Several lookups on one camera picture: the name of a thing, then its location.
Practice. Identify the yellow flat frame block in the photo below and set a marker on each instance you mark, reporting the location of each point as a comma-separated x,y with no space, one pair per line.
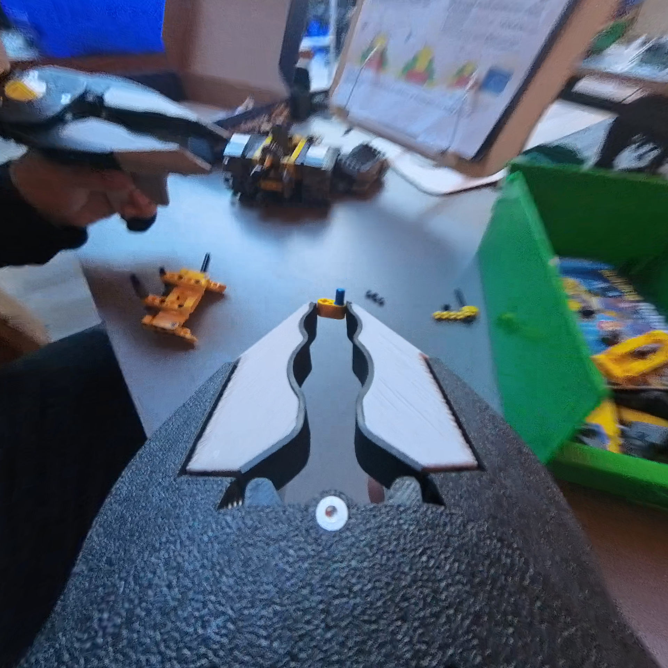
634,357

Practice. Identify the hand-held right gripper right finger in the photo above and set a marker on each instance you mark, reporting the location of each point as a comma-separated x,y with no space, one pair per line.
412,412

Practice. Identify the grey desk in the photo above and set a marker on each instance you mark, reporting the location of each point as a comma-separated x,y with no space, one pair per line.
313,245

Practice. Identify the instruction sheet on stand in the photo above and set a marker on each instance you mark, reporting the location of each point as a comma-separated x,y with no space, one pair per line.
548,104

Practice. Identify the black yellow toy block vehicle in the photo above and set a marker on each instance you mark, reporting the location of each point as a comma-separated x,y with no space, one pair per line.
282,167

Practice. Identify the black device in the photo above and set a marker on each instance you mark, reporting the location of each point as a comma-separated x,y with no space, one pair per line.
301,94

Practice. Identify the person's left hand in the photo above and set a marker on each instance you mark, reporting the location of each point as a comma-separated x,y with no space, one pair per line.
68,193

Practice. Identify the brown cardboard box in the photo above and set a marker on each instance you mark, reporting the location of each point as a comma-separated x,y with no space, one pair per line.
229,47

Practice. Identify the printed instruction sheet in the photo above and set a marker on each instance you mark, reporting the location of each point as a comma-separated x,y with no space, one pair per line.
443,78

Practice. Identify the blue storage bin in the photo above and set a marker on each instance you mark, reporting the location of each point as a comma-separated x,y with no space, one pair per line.
88,26

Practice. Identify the green storage bin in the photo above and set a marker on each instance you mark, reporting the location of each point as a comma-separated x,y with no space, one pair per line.
532,339

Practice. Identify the yellow thin holed block beam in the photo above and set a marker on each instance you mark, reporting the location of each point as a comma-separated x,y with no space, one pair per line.
455,313

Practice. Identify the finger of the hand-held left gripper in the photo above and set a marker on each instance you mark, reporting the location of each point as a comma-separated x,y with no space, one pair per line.
167,112
135,146

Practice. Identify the person's dark clothed body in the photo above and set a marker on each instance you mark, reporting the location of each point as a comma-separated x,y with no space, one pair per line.
52,469

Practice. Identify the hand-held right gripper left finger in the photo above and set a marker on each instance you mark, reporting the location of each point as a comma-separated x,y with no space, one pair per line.
250,412

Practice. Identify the small black round block piece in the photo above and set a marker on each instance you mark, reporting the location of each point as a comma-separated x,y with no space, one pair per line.
374,297

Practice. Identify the person's left forearm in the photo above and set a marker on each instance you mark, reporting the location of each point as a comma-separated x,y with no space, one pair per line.
31,235

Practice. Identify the small black yellow block assembly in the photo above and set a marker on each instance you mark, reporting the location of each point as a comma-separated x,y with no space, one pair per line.
331,308

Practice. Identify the dark grey studded block shell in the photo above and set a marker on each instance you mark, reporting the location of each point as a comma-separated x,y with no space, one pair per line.
362,167

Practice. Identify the dark wooden workbench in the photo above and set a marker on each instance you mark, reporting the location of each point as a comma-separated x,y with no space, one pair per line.
616,83

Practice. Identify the yellow block frame assembly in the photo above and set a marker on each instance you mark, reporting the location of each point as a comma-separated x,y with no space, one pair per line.
180,302

